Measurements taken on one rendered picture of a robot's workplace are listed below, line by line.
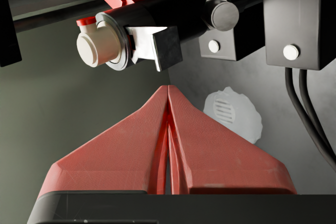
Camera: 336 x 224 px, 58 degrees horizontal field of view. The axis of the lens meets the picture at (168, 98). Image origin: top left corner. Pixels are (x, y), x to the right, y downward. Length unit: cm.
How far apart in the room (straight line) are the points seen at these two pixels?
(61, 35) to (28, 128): 13
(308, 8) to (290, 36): 2
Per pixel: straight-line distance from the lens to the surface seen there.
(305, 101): 22
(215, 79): 48
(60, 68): 44
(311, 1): 20
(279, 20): 21
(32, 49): 43
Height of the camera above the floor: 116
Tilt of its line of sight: 35 degrees down
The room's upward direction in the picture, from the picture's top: 119 degrees counter-clockwise
